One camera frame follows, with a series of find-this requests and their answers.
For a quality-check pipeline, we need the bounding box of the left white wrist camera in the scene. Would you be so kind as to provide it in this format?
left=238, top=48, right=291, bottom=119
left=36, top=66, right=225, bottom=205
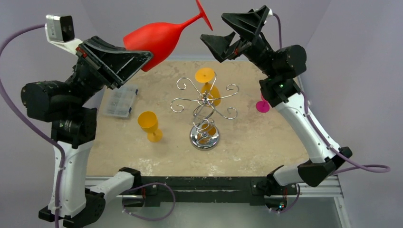
left=45, top=14, right=82, bottom=55

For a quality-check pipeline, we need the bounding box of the clear plastic compartment box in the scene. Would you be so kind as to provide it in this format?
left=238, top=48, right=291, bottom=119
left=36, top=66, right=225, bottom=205
left=103, top=84, right=138, bottom=118

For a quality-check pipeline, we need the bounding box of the black front mounting bar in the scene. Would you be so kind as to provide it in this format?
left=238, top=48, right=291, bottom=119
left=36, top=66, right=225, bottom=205
left=135, top=176, right=297, bottom=207

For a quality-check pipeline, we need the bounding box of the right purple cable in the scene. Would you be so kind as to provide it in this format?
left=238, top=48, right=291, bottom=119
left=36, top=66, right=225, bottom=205
left=272, top=12, right=391, bottom=215

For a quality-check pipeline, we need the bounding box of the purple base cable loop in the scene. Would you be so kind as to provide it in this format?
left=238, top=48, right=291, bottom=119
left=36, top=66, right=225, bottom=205
left=122, top=183, right=176, bottom=221

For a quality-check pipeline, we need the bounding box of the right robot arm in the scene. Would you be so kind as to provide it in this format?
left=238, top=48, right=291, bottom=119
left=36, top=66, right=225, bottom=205
left=200, top=6, right=352, bottom=196

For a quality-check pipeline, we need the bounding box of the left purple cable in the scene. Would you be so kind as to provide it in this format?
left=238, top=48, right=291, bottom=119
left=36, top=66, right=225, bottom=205
left=0, top=24, right=66, bottom=228

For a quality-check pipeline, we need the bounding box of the chrome wine glass rack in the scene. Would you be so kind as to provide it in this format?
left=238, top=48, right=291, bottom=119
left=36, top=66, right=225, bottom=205
left=170, top=73, right=240, bottom=151

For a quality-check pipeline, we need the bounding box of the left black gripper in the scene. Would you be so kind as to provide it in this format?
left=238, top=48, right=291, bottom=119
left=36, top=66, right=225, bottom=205
left=65, top=35, right=153, bottom=109

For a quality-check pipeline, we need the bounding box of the red wine glass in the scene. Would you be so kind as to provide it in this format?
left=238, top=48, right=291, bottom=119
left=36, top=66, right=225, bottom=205
left=123, top=0, right=213, bottom=72

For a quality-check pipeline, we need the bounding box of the pink wine glass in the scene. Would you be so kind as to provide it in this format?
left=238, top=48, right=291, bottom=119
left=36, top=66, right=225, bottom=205
left=255, top=94, right=270, bottom=113

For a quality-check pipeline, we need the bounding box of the orange wine glass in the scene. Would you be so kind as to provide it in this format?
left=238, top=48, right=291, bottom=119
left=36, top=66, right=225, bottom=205
left=195, top=67, right=221, bottom=106
left=137, top=111, right=163, bottom=143

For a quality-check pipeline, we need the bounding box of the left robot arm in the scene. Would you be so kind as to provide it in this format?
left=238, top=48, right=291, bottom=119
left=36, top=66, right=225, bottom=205
left=21, top=36, right=153, bottom=228

